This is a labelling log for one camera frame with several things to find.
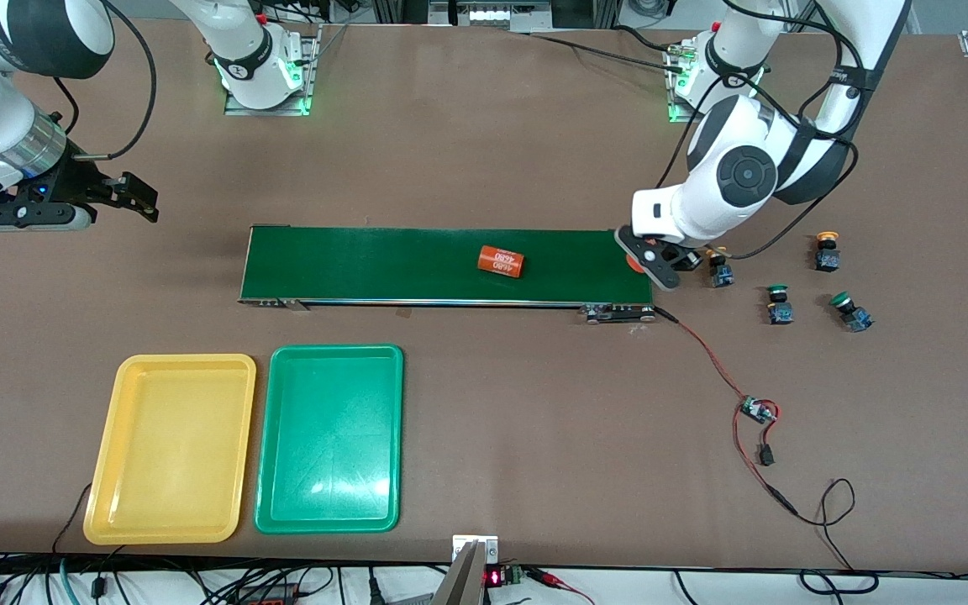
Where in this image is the green conveyor belt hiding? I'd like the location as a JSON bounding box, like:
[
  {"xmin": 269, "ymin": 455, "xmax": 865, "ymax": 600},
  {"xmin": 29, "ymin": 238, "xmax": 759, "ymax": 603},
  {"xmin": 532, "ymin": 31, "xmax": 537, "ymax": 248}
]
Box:
[{"xmin": 238, "ymin": 224, "xmax": 655, "ymax": 324}]

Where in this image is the yellow plastic tray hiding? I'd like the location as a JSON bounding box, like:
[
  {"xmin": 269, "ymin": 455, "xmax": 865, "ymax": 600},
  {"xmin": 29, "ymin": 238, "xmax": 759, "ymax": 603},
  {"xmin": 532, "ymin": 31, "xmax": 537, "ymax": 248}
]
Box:
[{"xmin": 83, "ymin": 354, "xmax": 257, "ymax": 545}]

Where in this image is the green plastic tray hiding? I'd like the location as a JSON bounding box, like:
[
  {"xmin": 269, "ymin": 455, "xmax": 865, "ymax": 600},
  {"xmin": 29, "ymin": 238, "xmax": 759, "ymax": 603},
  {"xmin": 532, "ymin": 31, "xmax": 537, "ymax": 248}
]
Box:
[{"xmin": 255, "ymin": 345, "xmax": 404, "ymax": 534}]

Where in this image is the grey labelled control box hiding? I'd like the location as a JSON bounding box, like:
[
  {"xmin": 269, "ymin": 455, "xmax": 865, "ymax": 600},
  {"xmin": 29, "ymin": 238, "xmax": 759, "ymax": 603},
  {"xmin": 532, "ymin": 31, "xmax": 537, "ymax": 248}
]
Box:
[{"xmin": 427, "ymin": 0, "xmax": 535, "ymax": 33}]

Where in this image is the red clip test lead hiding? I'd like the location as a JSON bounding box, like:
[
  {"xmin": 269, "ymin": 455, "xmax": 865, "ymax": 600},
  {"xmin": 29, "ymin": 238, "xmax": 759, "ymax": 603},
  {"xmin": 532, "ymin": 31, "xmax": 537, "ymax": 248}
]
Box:
[{"xmin": 526, "ymin": 567, "xmax": 594, "ymax": 605}]

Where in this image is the red black conveyor cable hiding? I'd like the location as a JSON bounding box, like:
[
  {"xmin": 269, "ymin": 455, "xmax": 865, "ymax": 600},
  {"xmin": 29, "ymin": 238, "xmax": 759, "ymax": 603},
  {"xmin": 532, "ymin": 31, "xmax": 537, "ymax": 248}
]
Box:
[{"xmin": 652, "ymin": 305, "xmax": 752, "ymax": 406}]

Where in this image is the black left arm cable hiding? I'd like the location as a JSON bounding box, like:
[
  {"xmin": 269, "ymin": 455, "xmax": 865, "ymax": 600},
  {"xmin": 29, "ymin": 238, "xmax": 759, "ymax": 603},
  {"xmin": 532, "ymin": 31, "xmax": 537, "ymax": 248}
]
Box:
[{"xmin": 656, "ymin": 0, "xmax": 863, "ymax": 261}]

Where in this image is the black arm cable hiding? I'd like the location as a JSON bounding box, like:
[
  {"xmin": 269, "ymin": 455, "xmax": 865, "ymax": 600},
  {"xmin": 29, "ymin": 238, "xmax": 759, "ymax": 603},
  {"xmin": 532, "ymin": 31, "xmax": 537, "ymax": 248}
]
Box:
[
  {"xmin": 656, "ymin": 0, "xmax": 863, "ymax": 261},
  {"xmin": 51, "ymin": 0, "xmax": 157, "ymax": 162}
]

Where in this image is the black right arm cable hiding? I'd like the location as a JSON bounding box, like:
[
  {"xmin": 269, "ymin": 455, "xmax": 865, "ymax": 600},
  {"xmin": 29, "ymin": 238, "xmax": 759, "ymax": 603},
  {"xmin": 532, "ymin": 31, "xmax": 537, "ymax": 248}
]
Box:
[{"xmin": 51, "ymin": 0, "xmax": 157, "ymax": 162}]

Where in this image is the black base power cable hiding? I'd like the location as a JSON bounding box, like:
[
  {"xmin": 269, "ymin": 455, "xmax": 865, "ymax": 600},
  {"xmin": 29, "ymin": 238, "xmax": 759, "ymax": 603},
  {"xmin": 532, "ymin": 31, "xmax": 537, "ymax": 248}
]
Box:
[{"xmin": 526, "ymin": 25, "xmax": 691, "ymax": 76}]

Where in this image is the red black power cable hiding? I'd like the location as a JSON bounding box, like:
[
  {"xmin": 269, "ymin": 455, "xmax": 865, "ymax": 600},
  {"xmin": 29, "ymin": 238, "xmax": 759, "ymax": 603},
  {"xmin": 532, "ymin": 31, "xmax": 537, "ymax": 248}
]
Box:
[{"xmin": 733, "ymin": 410, "xmax": 797, "ymax": 515}]

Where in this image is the thin black looped cable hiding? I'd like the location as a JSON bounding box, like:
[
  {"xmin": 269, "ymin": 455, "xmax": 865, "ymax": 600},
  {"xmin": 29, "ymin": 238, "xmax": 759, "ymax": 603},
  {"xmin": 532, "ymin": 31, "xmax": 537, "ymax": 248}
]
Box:
[{"xmin": 791, "ymin": 478, "xmax": 881, "ymax": 596}]

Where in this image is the black cable at table edge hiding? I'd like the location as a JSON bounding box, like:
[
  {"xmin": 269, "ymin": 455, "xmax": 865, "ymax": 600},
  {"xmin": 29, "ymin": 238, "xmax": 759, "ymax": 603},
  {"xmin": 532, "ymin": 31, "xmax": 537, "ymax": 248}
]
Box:
[{"xmin": 51, "ymin": 483, "xmax": 94, "ymax": 555}]

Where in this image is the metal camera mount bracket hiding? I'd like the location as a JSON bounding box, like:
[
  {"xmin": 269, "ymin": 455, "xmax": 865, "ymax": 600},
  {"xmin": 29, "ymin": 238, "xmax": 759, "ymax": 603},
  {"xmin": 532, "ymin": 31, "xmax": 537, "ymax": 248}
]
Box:
[{"xmin": 452, "ymin": 534, "xmax": 500, "ymax": 566}]

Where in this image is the grey aluminium camera bar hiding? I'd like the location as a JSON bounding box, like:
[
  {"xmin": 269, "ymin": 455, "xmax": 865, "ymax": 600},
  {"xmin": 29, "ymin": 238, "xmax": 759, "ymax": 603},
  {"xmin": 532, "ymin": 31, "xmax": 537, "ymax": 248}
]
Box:
[{"xmin": 432, "ymin": 542, "xmax": 487, "ymax": 605}]

